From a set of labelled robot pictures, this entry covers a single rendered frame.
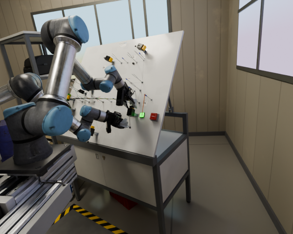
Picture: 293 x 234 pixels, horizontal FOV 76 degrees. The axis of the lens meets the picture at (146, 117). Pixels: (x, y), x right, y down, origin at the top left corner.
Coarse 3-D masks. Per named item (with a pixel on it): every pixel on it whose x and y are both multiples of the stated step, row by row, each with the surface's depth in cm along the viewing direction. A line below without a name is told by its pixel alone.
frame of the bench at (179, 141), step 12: (180, 132) 181; (168, 156) 148; (156, 168) 134; (84, 180) 197; (156, 180) 138; (180, 180) 176; (120, 192) 168; (156, 192) 142; (144, 204) 154; (156, 204) 146
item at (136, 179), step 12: (108, 156) 161; (108, 168) 166; (120, 168) 157; (132, 168) 149; (144, 168) 141; (108, 180) 172; (120, 180) 162; (132, 180) 153; (144, 180) 145; (132, 192) 158; (144, 192) 150
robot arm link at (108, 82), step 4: (108, 76) 118; (112, 76) 119; (96, 80) 118; (100, 80) 117; (104, 80) 115; (108, 80) 115; (112, 80) 117; (96, 84) 117; (100, 84) 114; (104, 84) 113; (108, 84) 114; (112, 84) 117; (96, 88) 119; (100, 88) 116; (104, 88) 115; (108, 88) 114; (112, 88) 119
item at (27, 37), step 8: (24, 32) 165; (32, 32) 170; (0, 40) 192; (8, 40) 186; (16, 40) 201; (24, 40) 169; (32, 40) 212; (40, 40) 219; (0, 48) 199; (32, 56) 173; (8, 64) 205; (32, 64) 174; (8, 72) 207; (72, 200) 223
